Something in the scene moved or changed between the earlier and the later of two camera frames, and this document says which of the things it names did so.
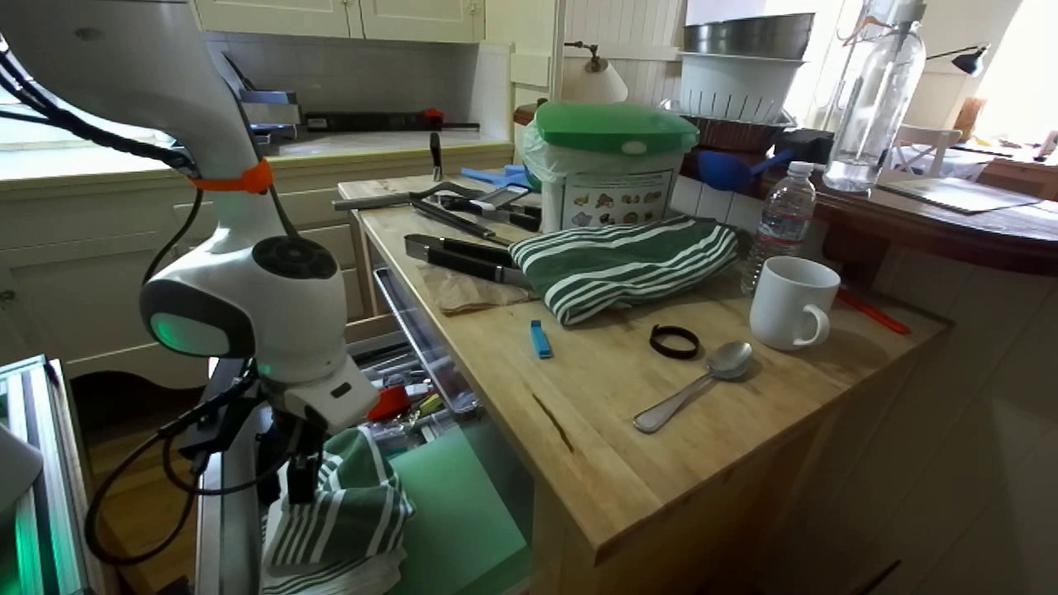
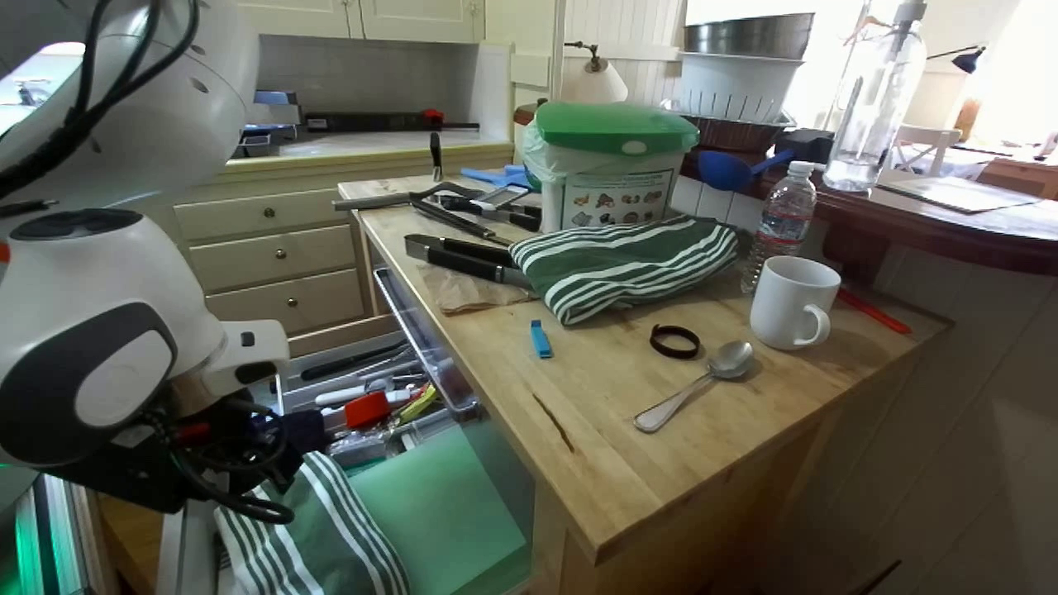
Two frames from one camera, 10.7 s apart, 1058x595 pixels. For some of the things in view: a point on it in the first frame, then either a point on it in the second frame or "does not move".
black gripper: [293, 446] to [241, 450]
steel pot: [749, 47] does not move
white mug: [792, 302] does not move
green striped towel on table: [585, 273] does not move
